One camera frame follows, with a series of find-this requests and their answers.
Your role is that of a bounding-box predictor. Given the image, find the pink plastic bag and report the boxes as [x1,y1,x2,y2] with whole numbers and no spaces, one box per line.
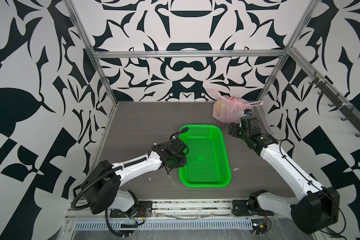
[209,90,263,124]

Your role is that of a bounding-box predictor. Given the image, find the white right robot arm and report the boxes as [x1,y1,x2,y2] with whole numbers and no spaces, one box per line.
[228,116,343,235]

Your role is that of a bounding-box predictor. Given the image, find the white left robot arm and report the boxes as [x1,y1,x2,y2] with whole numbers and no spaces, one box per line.
[71,133,190,238]

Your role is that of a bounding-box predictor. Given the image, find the green plastic perforated basket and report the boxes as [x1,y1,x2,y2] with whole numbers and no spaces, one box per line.
[179,125,232,188]

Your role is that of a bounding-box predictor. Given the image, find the aluminium frame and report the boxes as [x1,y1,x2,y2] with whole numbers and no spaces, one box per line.
[59,0,360,240]

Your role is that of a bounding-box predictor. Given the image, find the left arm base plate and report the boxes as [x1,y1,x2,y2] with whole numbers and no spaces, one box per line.
[110,201,153,218]

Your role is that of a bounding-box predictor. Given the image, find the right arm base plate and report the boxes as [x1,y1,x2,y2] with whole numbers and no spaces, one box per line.
[232,190,274,217]

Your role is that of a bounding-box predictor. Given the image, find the grey hook rail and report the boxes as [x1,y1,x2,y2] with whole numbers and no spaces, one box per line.
[310,71,360,138]

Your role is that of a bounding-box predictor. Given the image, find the white slotted cable duct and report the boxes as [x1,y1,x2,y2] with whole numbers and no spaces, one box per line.
[73,218,254,231]

